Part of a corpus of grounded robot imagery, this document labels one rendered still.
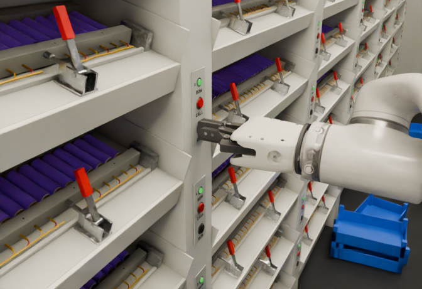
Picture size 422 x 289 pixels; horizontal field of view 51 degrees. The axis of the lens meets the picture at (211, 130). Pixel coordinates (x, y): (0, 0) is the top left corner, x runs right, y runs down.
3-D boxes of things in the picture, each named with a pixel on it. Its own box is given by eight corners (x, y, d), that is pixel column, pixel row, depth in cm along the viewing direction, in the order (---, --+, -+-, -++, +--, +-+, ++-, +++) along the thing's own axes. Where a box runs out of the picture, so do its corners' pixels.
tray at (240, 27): (308, 27, 122) (328, -23, 116) (204, 76, 73) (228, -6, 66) (245, 0, 128) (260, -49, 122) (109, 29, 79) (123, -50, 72)
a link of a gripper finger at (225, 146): (225, 159, 61) (215, 144, 66) (277, 154, 63) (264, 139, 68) (225, 152, 61) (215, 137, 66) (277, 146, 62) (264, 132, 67)
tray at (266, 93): (302, 92, 129) (321, 49, 123) (205, 178, 80) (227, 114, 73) (243, 65, 135) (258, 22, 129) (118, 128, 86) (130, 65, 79)
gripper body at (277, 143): (299, 189, 60) (225, 171, 65) (319, 160, 68) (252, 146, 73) (303, 138, 57) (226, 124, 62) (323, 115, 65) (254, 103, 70)
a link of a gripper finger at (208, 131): (228, 152, 66) (189, 144, 69) (237, 145, 68) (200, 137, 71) (228, 133, 64) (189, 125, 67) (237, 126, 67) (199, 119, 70)
